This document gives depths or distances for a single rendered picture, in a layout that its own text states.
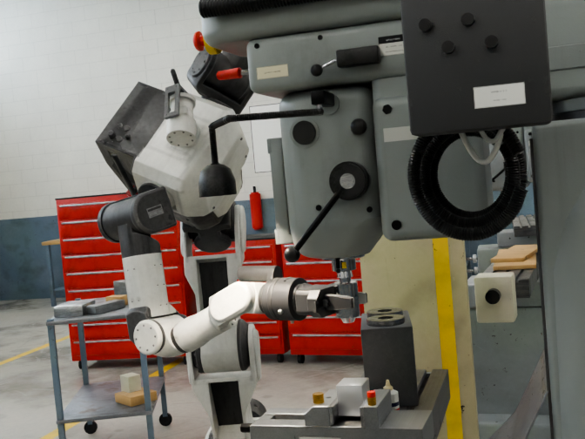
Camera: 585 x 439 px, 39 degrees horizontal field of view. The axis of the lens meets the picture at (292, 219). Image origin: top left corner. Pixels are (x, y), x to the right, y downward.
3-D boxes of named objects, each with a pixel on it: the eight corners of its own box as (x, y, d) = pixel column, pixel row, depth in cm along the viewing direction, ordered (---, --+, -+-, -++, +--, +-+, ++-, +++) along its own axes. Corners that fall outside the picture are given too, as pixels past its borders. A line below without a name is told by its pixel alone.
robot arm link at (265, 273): (271, 320, 167) (226, 318, 174) (299, 320, 176) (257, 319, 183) (272, 263, 169) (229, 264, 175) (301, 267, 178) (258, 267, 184)
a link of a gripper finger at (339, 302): (354, 310, 160) (327, 309, 163) (353, 293, 160) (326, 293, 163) (350, 312, 158) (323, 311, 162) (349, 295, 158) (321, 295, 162)
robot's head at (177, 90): (177, 137, 192) (158, 119, 186) (178, 107, 196) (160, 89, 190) (200, 129, 190) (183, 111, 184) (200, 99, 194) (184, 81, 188)
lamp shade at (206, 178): (197, 197, 162) (193, 165, 161) (232, 193, 164) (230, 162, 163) (202, 197, 155) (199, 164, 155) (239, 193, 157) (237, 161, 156)
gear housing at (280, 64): (247, 93, 153) (243, 39, 152) (285, 102, 176) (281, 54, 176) (430, 72, 143) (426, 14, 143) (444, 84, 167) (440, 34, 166)
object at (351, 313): (360, 317, 161) (358, 287, 161) (336, 319, 161) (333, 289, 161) (359, 313, 166) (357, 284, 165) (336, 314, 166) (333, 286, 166)
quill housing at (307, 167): (283, 263, 155) (268, 92, 154) (311, 251, 175) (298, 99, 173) (384, 258, 150) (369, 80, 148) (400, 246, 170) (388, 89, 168)
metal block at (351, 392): (338, 415, 161) (335, 385, 161) (346, 407, 167) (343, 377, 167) (364, 415, 160) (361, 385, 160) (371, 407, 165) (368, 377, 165)
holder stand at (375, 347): (366, 408, 193) (359, 324, 192) (366, 384, 215) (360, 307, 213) (419, 406, 191) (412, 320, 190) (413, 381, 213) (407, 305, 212)
